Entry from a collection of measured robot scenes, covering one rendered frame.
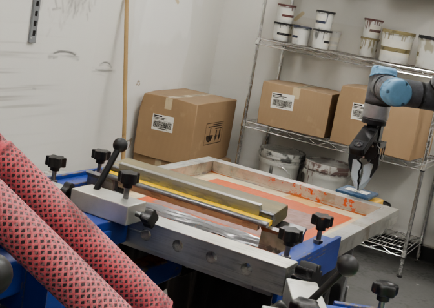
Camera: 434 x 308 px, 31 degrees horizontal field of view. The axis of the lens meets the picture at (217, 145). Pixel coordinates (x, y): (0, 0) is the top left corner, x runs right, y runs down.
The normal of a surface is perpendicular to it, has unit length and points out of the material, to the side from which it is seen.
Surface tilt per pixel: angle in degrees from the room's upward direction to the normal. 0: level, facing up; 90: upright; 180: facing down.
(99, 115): 90
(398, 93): 90
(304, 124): 92
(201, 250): 90
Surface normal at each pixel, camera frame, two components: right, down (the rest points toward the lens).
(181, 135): -0.41, 0.10
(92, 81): 0.86, 0.23
